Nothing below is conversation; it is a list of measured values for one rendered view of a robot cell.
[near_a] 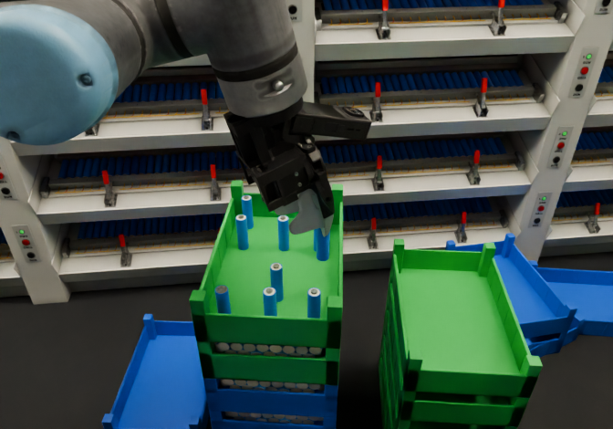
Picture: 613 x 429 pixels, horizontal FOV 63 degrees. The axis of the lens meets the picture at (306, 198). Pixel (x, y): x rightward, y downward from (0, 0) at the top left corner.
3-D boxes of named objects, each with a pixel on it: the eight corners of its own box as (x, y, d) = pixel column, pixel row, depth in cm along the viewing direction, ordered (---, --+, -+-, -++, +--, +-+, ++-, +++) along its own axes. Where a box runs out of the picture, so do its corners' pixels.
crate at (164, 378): (202, 446, 106) (198, 424, 102) (109, 444, 107) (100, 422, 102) (225, 336, 131) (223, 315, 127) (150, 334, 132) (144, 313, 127)
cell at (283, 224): (288, 251, 85) (287, 220, 81) (277, 251, 85) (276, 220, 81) (289, 245, 86) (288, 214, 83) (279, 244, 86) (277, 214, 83)
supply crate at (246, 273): (340, 349, 68) (343, 307, 64) (195, 341, 69) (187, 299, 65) (342, 220, 93) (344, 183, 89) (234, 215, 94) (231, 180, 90)
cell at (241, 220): (248, 250, 85) (245, 219, 81) (237, 250, 85) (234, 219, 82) (249, 244, 87) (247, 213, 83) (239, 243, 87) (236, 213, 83)
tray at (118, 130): (275, 142, 123) (274, 99, 112) (17, 156, 117) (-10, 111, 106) (269, 89, 135) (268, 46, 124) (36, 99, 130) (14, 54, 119)
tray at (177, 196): (277, 210, 134) (276, 176, 123) (42, 224, 128) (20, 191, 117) (273, 154, 146) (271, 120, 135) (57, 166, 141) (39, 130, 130)
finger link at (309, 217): (294, 250, 66) (273, 196, 61) (332, 230, 68) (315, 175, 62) (304, 263, 64) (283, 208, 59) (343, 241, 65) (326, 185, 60)
